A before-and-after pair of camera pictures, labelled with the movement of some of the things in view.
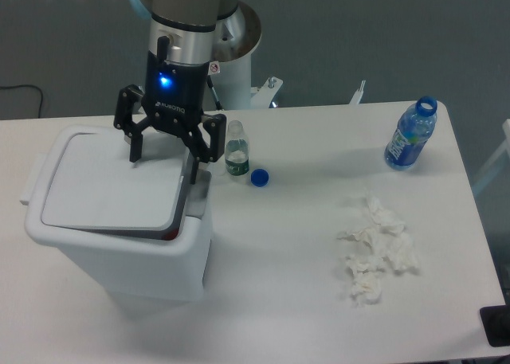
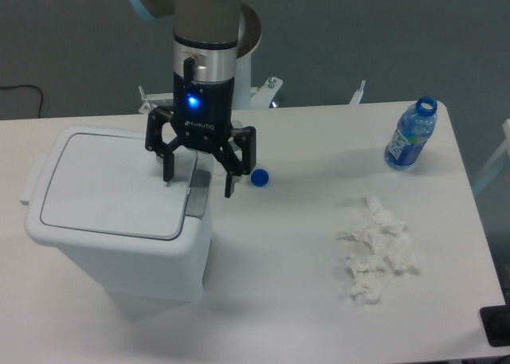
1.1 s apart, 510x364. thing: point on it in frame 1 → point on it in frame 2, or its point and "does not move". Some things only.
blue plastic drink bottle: [416, 126] does not move
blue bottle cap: [260, 178] does not move
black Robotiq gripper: [174, 94] → [203, 113]
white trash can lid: [90, 182] does not move
